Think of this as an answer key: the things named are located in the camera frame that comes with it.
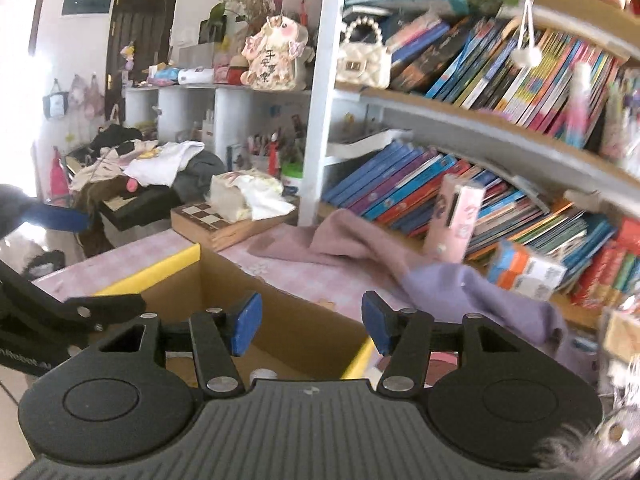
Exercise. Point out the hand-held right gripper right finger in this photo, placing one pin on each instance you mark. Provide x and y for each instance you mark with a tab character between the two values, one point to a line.
375	327

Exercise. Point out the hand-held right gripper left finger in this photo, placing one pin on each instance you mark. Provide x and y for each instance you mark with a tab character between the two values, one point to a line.
247	322

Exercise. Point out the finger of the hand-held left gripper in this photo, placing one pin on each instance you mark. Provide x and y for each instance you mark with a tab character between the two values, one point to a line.
65	219
100	306

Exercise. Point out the yellow-rimmed cardboard box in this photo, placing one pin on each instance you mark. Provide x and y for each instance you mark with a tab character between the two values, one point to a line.
300	330

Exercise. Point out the green-lidded container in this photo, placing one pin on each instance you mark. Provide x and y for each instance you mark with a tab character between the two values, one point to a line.
291	177

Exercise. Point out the black bag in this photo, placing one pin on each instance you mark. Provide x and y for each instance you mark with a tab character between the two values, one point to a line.
47	266

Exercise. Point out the pink hair roller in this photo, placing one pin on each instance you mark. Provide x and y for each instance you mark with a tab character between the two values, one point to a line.
131	185

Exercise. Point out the pink cloth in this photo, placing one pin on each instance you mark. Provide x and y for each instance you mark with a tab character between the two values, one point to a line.
345	245

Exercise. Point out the black garment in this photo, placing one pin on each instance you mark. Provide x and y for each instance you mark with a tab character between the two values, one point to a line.
115	135

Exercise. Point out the purple cloth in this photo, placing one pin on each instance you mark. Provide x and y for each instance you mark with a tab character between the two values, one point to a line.
475	305

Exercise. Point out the wooden chess board box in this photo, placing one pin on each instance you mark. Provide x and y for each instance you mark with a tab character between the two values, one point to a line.
200	220

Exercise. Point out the white shirt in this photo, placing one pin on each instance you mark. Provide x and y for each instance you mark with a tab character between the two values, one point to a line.
165	162

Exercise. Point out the dark blue hanging tote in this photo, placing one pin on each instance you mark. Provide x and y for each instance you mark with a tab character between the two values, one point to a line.
55	102

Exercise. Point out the pink hanging bag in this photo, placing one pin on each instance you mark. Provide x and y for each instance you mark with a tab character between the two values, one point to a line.
87	100

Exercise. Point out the tall pink case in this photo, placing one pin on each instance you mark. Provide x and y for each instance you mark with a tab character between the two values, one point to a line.
452	220

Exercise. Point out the dark grey garment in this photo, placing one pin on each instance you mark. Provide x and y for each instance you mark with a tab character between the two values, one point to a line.
202	175

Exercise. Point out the row of blue-spined books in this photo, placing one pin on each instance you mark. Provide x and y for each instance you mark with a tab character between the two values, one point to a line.
400	185

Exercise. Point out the white cubby shelf unit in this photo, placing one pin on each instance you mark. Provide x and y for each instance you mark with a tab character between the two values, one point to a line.
170	110

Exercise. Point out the orange and white carton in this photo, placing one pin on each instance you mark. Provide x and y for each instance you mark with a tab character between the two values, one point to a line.
525	270

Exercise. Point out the small hanging doll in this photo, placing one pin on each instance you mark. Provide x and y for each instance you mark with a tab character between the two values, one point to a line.
128	57

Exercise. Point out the bunch of pens in holder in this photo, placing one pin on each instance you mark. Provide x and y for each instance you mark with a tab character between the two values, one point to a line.
272	147

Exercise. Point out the white plastic tray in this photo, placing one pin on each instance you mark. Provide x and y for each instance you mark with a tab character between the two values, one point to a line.
365	142

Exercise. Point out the white tissue pack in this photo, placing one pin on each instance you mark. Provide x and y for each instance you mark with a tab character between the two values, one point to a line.
196	76

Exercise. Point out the dark wooden door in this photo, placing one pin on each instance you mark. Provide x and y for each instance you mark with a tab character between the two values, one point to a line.
145	25

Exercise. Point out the white bookshelf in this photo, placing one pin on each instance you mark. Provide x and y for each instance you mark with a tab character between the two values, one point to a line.
320	110

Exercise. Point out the red round jar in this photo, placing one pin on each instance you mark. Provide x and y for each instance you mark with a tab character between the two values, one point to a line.
237	74

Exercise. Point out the grey fluffy toy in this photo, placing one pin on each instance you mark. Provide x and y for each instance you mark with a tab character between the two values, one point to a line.
590	445

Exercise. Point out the green leafy plant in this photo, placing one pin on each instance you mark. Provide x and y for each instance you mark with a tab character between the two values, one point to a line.
217	12

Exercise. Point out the row of colourful leaning books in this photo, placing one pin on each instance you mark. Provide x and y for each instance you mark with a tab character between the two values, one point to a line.
500	70

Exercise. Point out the dark wall panel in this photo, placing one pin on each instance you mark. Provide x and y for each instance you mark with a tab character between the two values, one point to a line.
87	4

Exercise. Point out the black picture frame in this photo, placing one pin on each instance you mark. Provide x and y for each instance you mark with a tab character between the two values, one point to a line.
212	30

